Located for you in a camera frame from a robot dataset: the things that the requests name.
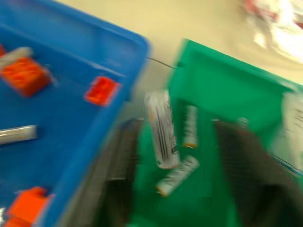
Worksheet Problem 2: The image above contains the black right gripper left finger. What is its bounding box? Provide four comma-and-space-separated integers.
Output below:
68, 119, 143, 227

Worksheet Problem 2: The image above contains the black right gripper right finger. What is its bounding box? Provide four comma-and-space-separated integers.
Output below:
214, 120, 303, 227

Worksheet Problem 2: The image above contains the large white printed battery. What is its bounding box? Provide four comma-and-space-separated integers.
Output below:
143, 90, 181, 170

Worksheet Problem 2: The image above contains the blue plastic bin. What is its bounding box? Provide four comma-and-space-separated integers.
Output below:
0, 0, 152, 227

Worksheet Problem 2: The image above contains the green plastic bin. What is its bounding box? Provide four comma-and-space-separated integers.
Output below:
125, 39, 303, 227

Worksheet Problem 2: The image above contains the white paper label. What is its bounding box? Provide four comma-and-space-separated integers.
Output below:
271, 91, 303, 178

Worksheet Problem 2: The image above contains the small white orange-tipped battery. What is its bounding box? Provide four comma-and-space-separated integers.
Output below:
181, 105, 198, 149
155, 155, 200, 197

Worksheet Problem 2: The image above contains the orange toy building block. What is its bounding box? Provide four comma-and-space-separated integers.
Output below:
0, 57, 52, 98
84, 76, 122, 108
3, 186, 55, 227

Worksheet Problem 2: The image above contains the silver cylindrical battery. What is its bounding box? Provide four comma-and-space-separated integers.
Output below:
0, 124, 38, 145

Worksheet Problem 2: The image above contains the red and white packaging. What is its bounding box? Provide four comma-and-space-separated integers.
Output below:
242, 0, 303, 62

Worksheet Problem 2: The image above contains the thin dark cable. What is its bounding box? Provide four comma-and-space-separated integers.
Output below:
146, 57, 178, 70

